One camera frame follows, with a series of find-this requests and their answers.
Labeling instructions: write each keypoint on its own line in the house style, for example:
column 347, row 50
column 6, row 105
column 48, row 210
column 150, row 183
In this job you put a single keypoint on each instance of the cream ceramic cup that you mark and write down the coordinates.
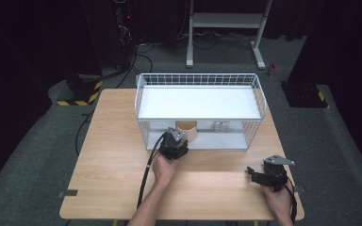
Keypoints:
column 187, row 130

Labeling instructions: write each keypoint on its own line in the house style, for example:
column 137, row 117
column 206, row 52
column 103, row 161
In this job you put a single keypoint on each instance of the grey tape strip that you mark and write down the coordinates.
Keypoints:
column 68, row 193
column 299, row 189

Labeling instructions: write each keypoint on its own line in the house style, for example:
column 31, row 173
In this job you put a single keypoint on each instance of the person's left hand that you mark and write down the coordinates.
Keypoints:
column 165, row 169

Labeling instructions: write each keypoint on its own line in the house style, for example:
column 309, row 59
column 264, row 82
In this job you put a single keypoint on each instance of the person's right hand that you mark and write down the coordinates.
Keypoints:
column 278, row 201

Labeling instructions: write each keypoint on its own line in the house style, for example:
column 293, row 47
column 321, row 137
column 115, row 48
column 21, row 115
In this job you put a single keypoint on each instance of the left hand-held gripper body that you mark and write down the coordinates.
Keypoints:
column 171, row 146

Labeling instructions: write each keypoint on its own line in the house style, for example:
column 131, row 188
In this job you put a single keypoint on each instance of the white metal stand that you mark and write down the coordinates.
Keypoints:
column 226, row 20

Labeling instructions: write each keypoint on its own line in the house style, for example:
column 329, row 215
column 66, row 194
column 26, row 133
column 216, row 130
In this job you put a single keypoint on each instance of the dark equipment rack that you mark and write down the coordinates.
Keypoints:
column 123, row 31

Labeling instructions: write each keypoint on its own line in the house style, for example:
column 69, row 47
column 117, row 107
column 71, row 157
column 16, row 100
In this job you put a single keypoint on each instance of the small red object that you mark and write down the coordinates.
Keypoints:
column 271, row 70

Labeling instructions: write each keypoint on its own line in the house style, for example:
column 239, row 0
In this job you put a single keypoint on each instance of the black yellow striped stand base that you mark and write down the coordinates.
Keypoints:
column 304, row 95
column 81, row 91

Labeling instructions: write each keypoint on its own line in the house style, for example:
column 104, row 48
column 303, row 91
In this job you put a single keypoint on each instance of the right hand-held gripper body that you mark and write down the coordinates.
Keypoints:
column 276, row 175

